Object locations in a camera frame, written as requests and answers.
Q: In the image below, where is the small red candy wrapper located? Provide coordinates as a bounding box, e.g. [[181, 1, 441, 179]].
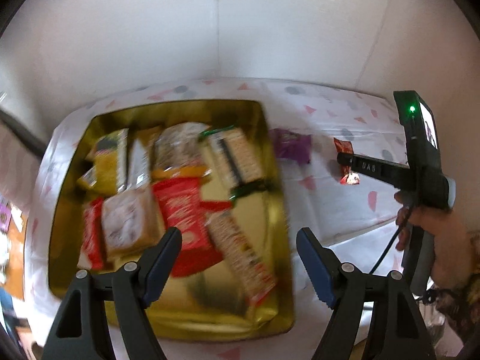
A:
[[334, 138, 360, 185]]

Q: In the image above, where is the red white wafer packet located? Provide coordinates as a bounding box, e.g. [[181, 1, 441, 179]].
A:
[[80, 197, 107, 271]]

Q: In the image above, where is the beige cake packet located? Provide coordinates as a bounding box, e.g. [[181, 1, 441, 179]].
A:
[[101, 185, 161, 261]]

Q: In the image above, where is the purple snack packet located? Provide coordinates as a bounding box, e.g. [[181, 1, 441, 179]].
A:
[[270, 128, 312, 166]]

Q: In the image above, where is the red brown snack bar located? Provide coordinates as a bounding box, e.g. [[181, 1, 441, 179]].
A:
[[205, 210, 277, 306]]

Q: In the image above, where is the yellow green snack packet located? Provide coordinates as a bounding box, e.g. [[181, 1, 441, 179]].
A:
[[76, 128, 128, 197]]

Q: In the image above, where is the large red snack bag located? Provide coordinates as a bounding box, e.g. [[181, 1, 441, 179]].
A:
[[152, 178, 232, 278]]

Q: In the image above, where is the white barcode snack pack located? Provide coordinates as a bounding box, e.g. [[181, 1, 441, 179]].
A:
[[127, 139, 151, 189]]

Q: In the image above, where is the green cracker pack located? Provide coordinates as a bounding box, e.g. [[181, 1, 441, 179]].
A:
[[199, 126, 267, 200]]

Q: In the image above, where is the orange clear cookie bag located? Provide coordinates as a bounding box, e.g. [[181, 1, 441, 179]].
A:
[[151, 122, 211, 180]]

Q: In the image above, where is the person right hand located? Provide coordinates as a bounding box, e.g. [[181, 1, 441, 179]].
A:
[[394, 192, 477, 289]]

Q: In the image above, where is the white patterned tablecloth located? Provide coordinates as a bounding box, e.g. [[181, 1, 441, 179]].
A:
[[25, 78, 405, 344]]

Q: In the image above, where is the gold metal tin tray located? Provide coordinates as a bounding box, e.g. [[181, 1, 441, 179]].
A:
[[48, 99, 295, 341]]

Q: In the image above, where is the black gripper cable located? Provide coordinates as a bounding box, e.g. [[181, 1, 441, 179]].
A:
[[368, 203, 418, 275]]

